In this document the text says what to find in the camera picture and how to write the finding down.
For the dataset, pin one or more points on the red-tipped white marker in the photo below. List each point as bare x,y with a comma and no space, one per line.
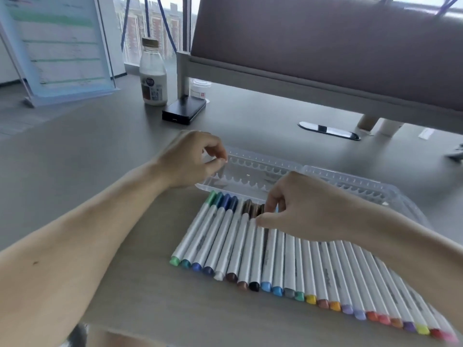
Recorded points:
361,292

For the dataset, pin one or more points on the orange-tipped white marker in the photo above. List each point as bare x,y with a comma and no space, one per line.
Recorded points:
329,281

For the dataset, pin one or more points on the blue marker cap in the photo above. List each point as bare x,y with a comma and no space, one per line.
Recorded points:
226,201

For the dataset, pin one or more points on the mint-ended white marker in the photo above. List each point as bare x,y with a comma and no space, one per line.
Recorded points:
298,274

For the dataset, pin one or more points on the person's right hand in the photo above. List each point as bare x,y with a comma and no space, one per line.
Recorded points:
314,209

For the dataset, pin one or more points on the white and yellow controller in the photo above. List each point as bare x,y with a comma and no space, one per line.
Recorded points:
456,153

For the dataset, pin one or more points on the person's bare leg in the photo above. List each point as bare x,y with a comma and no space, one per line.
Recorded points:
123,339

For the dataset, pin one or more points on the tan-ended white marker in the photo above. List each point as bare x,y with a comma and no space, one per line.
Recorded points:
249,256

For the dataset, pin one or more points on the black-ended white marker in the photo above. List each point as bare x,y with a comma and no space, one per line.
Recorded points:
257,260

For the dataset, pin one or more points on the white milk bottle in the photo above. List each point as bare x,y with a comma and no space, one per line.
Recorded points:
153,79

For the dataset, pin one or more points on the sky-blue-ended white marker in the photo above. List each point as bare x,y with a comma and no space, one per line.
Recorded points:
279,263
269,260

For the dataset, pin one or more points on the person's right forearm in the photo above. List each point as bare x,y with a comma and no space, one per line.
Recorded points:
416,245

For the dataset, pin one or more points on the copper-ended white marker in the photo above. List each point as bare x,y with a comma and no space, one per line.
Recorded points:
387,299

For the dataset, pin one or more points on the pink-ended white marker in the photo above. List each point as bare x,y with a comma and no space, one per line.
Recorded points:
374,296

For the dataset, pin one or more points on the blue-ended white marker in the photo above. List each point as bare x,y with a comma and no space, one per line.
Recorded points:
213,234

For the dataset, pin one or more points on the person's left hand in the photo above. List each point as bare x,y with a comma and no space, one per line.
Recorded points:
184,162

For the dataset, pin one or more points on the brown-ended white marker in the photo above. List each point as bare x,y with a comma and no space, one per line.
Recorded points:
239,249

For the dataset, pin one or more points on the lavender-ended white marker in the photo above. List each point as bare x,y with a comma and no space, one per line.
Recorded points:
340,285

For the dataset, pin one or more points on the grey desk shelf riser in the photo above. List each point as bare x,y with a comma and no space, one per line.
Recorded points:
289,93

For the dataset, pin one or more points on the grey desk divider shelf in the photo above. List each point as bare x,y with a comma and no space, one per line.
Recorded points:
325,43

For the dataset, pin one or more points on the dusty-pink-ended white marker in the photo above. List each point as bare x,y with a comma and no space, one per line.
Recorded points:
318,278

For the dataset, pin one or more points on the navy-ended white marker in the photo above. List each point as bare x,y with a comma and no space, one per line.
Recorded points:
222,238

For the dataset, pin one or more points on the yellow-green-tipped white marker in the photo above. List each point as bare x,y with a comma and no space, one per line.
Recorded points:
412,312

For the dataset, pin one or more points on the small clear jar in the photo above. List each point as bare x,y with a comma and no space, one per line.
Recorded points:
200,90

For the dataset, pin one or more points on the person's left forearm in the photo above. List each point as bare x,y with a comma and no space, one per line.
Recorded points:
72,278

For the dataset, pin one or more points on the crimson-ended white marker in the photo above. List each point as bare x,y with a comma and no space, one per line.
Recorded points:
427,319

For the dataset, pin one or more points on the purple-ended white marker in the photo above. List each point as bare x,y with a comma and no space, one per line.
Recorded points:
399,307

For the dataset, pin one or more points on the white paper cup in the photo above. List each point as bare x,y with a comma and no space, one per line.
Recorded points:
390,127

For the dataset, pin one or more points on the black rectangular power bank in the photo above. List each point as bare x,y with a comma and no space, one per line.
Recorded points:
182,111

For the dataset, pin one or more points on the grey round table leg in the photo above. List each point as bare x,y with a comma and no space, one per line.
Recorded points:
77,336

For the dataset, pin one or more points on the brown paper cup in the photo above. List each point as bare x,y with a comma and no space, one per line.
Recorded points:
367,122

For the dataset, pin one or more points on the clear plastic marker case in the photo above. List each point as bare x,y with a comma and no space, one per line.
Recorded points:
253,169

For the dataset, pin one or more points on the white paper slip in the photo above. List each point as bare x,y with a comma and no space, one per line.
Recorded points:
426,133

